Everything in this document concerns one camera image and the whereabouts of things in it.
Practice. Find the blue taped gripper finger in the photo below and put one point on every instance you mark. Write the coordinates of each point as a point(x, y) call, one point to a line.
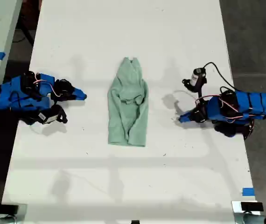
point(79, 91)
point(189, 120)
point(189, 115)
point(79, 97)

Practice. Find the pale green T-shirt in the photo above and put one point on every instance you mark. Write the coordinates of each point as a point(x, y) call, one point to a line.
point(128, 112)

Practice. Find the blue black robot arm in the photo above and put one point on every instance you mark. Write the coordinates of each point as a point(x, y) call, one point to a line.
point(240, 105)
point(7, 93)

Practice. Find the short blue tape strip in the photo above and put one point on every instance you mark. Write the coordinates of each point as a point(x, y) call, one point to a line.
point(248, 191)

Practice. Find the small black box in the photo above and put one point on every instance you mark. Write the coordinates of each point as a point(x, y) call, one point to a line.
point(9, 208)
point(252, 206)

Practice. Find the black camera box white label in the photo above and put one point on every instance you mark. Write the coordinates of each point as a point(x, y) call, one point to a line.
point(49, 116)

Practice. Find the black camera box silver face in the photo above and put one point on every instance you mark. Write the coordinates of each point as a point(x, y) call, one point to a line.
point(196, 78)

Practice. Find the silver metal bracket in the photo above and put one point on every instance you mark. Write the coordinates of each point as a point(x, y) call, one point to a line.
point(21, 213)
point(238, 214)

